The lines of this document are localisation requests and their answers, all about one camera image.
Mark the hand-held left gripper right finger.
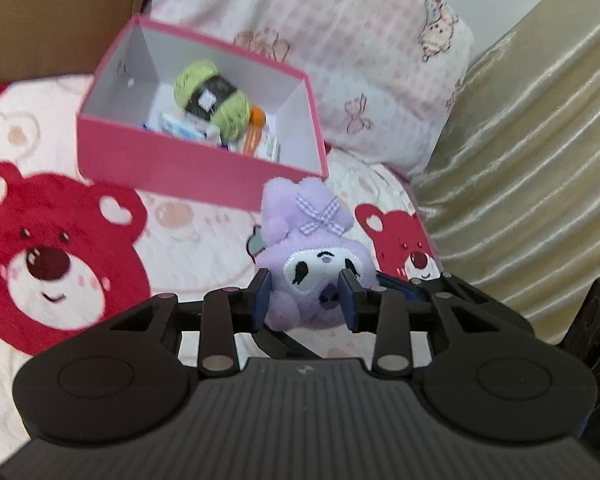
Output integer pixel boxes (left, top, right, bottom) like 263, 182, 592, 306
339, 269, 506, 376

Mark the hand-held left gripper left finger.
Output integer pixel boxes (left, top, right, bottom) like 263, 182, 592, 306
107, 269, 273, 376

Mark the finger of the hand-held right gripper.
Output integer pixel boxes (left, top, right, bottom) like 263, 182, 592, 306
376, 271, 536, 336
250, 329, 325, 359

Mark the purple plush toy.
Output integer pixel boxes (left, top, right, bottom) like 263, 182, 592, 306
256, 176, 378, 332

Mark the pink cardboard box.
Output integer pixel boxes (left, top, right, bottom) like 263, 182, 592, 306
76, 14, 329, 213

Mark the small white box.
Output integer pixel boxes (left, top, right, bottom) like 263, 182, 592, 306
159, 111, 222, 147

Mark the green yarn ball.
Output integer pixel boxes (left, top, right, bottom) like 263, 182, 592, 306
173, 60, 252, 141

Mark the orange and white packet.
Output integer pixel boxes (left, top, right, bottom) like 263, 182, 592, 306
230, 105, 282, 162

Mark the beige satin curtain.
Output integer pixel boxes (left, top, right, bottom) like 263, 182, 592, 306
410, 0, 600, 346

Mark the bear printed blanket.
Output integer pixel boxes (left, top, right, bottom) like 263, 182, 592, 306
0, 75, 446, 461

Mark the pink floral pillow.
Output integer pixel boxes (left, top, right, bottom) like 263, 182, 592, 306
145, 0, 476, 178

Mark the brown embroidered pillow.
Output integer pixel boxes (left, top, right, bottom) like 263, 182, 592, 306
0, 0, 153, 88

